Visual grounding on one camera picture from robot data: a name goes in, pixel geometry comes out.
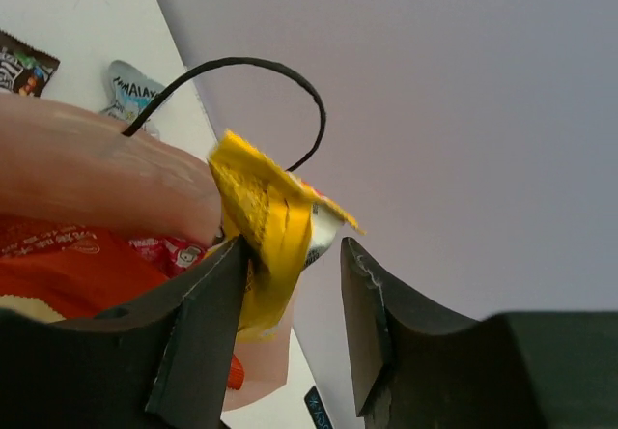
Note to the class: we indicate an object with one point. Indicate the dark purple candy wrapper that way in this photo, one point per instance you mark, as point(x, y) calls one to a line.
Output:
point(25, 70)

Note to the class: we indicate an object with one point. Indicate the large red chips bag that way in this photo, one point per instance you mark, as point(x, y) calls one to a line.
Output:
point(57, 271)

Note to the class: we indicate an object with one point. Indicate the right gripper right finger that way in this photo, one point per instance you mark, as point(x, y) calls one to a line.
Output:
point(418, 364)

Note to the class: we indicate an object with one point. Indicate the yellow snack packet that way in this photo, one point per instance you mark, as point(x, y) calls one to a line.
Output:
point(287, 223)

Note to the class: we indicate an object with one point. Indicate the orange paper bag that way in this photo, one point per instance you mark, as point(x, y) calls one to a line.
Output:
point(63, 164)

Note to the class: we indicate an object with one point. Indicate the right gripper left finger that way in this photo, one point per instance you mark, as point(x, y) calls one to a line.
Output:
point(158, 361)

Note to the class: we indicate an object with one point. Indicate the pink candy packet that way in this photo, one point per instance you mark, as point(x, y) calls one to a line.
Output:
point(171, 256)

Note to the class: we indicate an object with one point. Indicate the silver blue snack packet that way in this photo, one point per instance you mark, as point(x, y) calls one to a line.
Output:
point(131, 91)

